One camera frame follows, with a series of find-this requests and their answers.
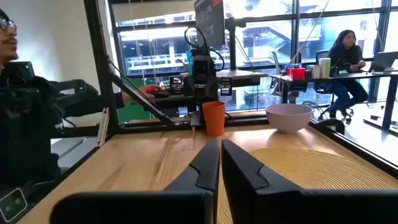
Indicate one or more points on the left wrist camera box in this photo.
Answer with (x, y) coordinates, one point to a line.
(200, 66)

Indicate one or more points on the white bowl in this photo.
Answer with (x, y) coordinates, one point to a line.
(289, 119)

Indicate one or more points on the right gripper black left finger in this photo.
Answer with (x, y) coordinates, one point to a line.
(186, 205)

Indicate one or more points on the white cylindrical container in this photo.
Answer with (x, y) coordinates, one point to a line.
(325, 68)

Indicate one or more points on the black aluminium table frame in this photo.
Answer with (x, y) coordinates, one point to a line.
(99, 62)

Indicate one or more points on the long dark office desk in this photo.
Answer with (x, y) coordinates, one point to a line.
(357, 75)

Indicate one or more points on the red box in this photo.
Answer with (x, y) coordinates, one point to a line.
(296, 74)

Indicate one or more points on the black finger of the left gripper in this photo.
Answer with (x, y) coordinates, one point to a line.
(176, 84)
(225, 86)

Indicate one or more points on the black computer monitor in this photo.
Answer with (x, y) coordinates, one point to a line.
(210, 21)

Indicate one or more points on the small dark desk top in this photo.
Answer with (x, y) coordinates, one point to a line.
(241, 75)

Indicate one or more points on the person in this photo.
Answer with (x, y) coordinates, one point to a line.
(346, 59)
(28, 124)

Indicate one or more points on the black monitor pole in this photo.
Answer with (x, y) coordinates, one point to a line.
(232, 46)

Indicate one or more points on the black office chair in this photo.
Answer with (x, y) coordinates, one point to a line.
(323, 90)

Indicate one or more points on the round woven beige placemat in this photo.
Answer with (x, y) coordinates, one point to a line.
(311, 168)

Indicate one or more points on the grey laptop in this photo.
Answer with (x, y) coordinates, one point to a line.
(384, 60)

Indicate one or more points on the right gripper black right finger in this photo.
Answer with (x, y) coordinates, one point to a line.
(267, 205)

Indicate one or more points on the orange plastic cup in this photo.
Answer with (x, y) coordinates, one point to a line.
(214, 119)

